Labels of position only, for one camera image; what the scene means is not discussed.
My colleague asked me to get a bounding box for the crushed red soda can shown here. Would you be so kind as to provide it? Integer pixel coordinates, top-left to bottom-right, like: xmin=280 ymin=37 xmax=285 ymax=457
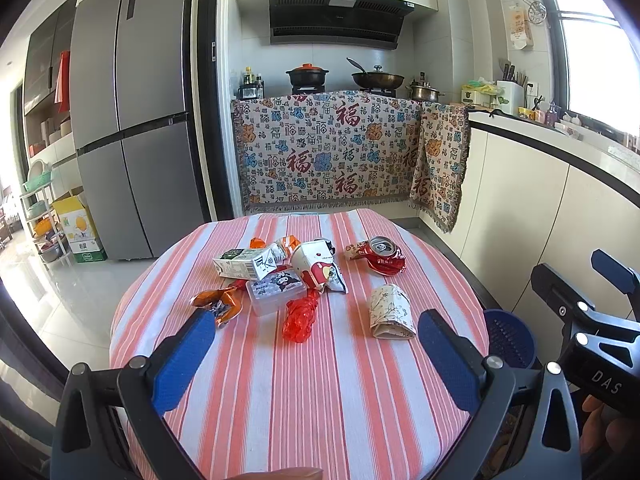
xmin=363 ymin=236 xmax=406 ymax=276

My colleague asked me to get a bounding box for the red plastic wrapper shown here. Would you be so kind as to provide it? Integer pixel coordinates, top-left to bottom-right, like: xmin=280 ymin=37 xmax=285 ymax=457
xmin=282 ymin=289 xmax=320 ymax=344

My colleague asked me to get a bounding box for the crushed orange can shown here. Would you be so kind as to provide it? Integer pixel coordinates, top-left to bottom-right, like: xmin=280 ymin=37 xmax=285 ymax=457
xmin=190 ymin=280 xmax=246 ymax=328

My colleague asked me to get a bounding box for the red white paper cup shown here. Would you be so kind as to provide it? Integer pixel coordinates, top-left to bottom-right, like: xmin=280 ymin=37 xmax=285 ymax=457
xmin=290 ymin=240 xmax=334 ymax=290

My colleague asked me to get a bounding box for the clear plastic Kuromi box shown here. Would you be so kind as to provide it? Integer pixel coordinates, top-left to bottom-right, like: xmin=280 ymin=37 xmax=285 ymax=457
xmin=245 ymin=269 xmax=307 ymax=316

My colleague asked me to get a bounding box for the green white milk carton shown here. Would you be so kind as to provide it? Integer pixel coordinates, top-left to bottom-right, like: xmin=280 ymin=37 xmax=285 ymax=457
xmin=213 ymin=243 xmax=288 ymax=281

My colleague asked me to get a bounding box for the small pastry packet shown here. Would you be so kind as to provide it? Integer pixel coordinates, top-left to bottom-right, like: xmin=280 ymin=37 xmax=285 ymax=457
xmin=344 ymin=240 xmax=370 ymax=260

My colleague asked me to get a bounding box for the orange white snack wrapper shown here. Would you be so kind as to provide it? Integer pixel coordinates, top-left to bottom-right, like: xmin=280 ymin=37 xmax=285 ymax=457
xmin=250 ymin=235 xmax=302 ymax=264

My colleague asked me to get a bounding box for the blue trash bin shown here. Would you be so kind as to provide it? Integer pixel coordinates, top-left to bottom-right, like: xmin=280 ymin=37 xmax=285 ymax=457
xmin=484 ymin=309 xmax=537 ymax=368

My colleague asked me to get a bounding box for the person right hand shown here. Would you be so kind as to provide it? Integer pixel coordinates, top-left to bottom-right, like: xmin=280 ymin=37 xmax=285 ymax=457
xmin=579 ymin=396 xmax=639 ymax=455

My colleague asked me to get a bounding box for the pink striped tablecloth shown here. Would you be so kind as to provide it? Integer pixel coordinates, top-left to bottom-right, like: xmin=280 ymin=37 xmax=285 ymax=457
xmin=110 ymin=209 xmax=489 ymax=479

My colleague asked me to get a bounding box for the yellow cardboard box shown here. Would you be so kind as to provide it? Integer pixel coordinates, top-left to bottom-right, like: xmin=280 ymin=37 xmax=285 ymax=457
xmin=53 ymin=195 xmax=107 ymax=263

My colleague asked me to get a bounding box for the white knife holder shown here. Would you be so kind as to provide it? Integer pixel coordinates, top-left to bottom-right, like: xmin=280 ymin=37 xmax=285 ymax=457
xmin=496 ymin=61 xmax=526 ymax=116

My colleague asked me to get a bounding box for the white storage rack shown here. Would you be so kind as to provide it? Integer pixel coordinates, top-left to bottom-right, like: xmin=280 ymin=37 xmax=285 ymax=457
xmin=20 ymin=159 xmax=70 ymax=269

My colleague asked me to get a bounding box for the steel pot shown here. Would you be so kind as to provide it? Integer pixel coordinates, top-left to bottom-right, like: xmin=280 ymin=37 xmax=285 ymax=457
xmin=407 ymin=72 xmax=444 ymax=103

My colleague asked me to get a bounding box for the dark wok with lid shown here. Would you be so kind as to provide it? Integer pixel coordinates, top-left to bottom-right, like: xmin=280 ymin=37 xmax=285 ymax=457
xmin=346 ymin=58 xmax=405 ymax=94

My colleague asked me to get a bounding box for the patterned fabric cover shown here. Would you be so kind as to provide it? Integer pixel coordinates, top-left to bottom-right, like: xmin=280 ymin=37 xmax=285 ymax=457
xmin=231 ymin=90 xmax=471 ymax=232

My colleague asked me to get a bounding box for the black pot orange lid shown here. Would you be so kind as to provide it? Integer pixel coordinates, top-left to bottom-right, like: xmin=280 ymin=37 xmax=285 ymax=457
xmin=285 ymin=63 xmax=329 ymax=94

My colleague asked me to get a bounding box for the black range hood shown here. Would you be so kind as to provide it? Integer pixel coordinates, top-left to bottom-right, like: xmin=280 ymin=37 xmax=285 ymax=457
xmin=268 ymin=0 xmax=416 ymax=50

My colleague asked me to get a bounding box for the grey refrigerator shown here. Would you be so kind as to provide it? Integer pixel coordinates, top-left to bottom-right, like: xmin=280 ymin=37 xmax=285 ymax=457
xmin=70 ymin=0 xmax=209 ymax=260

